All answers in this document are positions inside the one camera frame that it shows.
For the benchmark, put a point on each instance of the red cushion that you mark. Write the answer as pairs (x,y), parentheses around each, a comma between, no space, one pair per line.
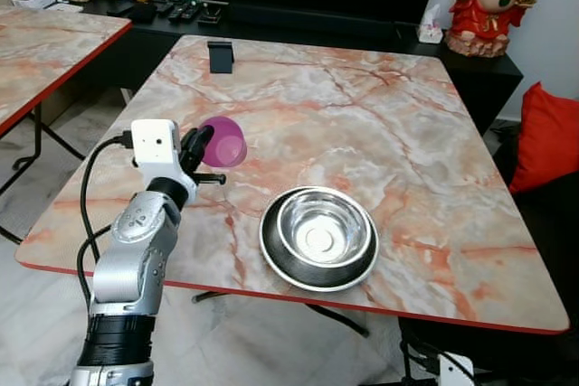
(547,137)

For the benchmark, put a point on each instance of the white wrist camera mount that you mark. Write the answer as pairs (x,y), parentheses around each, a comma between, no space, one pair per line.
(455,375)
(154,146)

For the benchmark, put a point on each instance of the white tissue pack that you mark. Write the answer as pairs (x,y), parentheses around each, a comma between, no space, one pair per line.
(431,32)

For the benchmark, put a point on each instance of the black folding table leg frame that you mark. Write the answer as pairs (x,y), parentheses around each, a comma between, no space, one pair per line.
(339,318)
(36,128)

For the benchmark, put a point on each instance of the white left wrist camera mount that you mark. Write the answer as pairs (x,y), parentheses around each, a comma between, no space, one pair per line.
(154,146)

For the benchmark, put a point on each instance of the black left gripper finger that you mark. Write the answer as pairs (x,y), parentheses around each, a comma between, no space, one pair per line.
(204,146)
(189,149)

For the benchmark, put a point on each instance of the purple plastic cup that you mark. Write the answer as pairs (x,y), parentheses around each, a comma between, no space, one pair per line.
(228,144)

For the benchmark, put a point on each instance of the stainless steel bowl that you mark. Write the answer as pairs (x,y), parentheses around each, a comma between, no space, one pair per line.
(318,237)

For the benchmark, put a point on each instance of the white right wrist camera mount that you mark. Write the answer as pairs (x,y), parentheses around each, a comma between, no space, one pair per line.
(455,375)

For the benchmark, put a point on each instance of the red laughing figurine statue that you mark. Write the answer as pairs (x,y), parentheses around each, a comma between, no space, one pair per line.
(484,11)

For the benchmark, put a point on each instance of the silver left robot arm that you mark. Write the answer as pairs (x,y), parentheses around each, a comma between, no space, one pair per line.
(131,259)

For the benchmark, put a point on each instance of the black phone stand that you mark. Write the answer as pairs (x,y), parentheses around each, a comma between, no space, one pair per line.
(221,58)

